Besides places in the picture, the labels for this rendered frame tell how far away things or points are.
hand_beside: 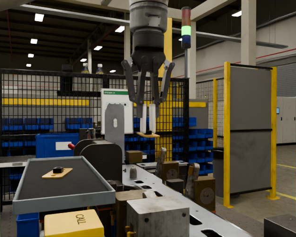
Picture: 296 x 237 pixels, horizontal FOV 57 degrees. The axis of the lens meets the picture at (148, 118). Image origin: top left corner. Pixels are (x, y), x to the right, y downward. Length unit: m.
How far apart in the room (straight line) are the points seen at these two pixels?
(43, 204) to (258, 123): 4.07
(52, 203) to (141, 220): 0.16
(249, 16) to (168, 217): 8.59
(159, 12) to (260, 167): 3.95
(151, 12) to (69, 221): 0.47
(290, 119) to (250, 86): 8.64
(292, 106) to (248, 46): 4.89
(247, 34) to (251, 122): 4.92
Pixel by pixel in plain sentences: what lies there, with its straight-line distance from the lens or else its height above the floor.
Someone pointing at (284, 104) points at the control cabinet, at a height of 1.70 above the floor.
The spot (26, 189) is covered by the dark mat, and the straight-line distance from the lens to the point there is 0.49.
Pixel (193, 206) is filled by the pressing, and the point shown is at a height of 1.00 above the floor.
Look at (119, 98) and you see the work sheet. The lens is 1.88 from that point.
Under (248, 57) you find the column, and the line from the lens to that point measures 8.65.
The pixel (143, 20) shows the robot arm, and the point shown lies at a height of 1.49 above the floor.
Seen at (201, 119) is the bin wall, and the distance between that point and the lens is 4.02.
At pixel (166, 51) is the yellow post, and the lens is 2.09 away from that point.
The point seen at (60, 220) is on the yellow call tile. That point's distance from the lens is 0.34.
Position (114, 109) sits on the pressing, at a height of 1.31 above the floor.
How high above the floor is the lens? 1.28
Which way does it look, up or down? 1 degrees down
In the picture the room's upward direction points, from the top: straight up
